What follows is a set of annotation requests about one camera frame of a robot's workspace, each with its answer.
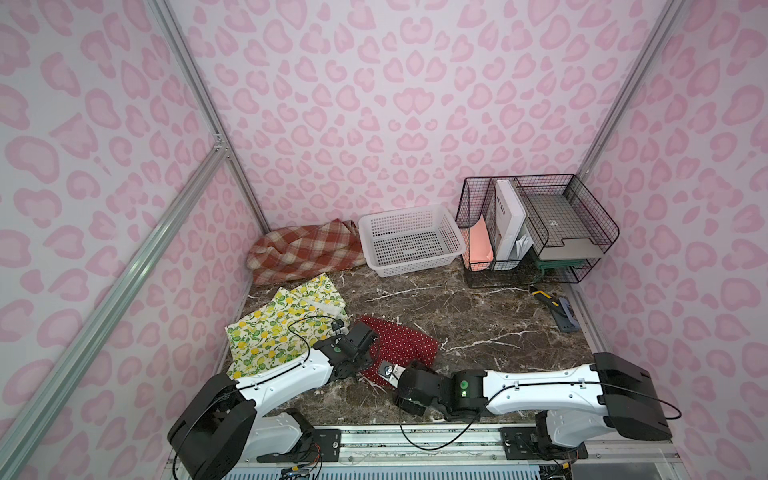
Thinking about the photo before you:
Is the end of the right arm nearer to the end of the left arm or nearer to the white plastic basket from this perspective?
the end of the left arm

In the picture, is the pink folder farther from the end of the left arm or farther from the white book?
the end of the left arm

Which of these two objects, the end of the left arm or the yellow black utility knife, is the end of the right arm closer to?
the end of the left arm

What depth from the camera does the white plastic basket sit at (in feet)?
3.53

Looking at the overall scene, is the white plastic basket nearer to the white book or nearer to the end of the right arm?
the white book

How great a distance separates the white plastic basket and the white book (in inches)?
4.8

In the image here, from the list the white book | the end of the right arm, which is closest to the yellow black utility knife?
the white book

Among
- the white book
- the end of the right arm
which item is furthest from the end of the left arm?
the white book

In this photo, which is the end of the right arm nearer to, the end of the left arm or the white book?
the end of the left arm


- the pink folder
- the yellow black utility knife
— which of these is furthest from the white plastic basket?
the yellow black utility knife

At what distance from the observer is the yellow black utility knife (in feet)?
3.04

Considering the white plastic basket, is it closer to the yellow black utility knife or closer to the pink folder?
the pink folder

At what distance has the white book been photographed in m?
0.92

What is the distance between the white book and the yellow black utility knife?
20 centimetres

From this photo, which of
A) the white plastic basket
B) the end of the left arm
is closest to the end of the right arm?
the end of the left arm
